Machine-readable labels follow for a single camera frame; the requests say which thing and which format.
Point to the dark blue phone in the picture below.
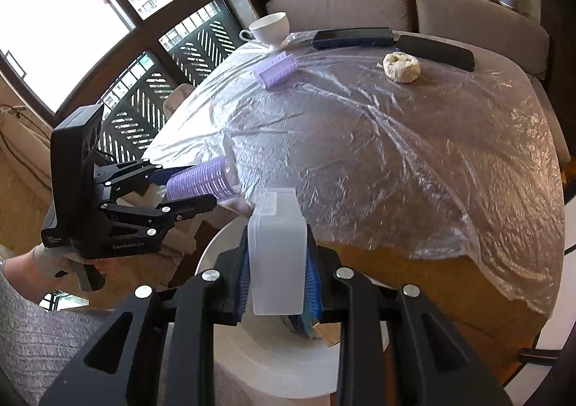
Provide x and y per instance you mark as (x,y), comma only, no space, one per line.
(353,38)

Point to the white round bin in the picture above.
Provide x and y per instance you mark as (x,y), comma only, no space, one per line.
(270,365)

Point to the white plastic box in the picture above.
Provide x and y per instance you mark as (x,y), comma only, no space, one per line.
(276,253)

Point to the purple hair roller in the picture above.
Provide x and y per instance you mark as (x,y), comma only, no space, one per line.
(202,181)
(275,70)

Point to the black window grille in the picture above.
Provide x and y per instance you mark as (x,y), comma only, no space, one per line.
(148,95)

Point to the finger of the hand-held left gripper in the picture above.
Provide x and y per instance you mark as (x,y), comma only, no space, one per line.
(135,172)
(189,205)

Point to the beige chair back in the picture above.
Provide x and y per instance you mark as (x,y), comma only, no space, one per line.
(177,102)

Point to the black phone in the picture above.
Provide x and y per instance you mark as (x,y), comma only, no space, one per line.
(434,52)

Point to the person's left hand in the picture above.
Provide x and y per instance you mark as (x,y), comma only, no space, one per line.
(47,262)

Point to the clear plastic table sheet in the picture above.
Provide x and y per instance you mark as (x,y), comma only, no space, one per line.
(382,163)

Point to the person's left forearm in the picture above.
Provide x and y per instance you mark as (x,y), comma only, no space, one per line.
(45,343)

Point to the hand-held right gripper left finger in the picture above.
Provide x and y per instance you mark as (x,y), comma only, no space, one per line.
(243,284)

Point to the beige sofa back cushion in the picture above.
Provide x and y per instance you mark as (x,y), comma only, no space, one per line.
(486,23)
(342,5)

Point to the white cup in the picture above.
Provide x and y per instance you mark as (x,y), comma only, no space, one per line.
(270,27)

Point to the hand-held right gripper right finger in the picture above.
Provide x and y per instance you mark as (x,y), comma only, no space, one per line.
(311,284)

